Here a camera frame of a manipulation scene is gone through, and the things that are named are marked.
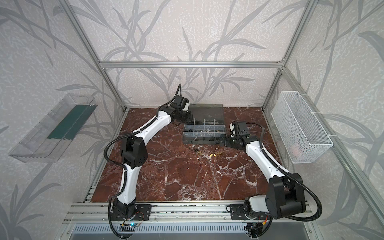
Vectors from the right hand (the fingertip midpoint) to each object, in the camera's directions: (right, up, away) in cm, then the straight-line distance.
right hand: (226, 136), depth 88 cm
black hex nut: (-19, -10, +9) cm, 23 cm away
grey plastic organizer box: (-10, +7, +22) cm, 25 cm away
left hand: (-19, +14, +7) cm, 25 cm away
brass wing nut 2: (-7, -12, +6) cm, 15 cm away
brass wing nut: (-16, -11, +7) cm, 21 cm away
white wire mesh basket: (+28, +5, -25) cm, 38 cm away
